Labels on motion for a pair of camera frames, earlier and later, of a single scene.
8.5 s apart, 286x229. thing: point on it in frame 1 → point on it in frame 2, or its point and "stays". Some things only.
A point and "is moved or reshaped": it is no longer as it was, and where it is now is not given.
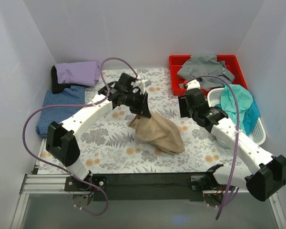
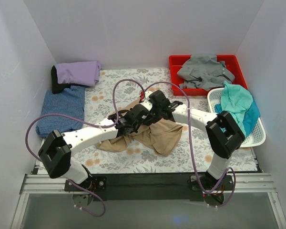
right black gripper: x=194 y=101 → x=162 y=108
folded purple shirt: x=83 y=73 stays
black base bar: x=160 y=187 stays
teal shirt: x=248 y=109 stays
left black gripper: x=144 y=105 → x=147 y=118
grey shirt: x=199 y=65 stays
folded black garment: x=57 y=88 stays
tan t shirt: x=159 y=130 is moved or reshaped
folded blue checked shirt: x=71 y=95 stays
